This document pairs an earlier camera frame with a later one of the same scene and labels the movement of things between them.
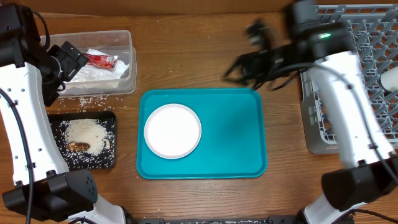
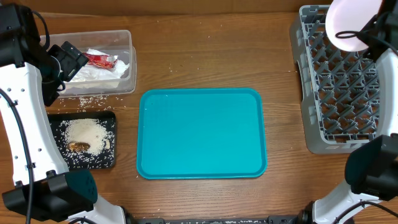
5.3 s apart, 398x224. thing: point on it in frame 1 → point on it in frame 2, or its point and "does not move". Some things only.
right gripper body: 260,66 → 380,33
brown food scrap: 78,146 does not move
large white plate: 173,131 → 350,15
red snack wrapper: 102,60 does not move
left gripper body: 70,61 does not move
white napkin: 87,73 does not move
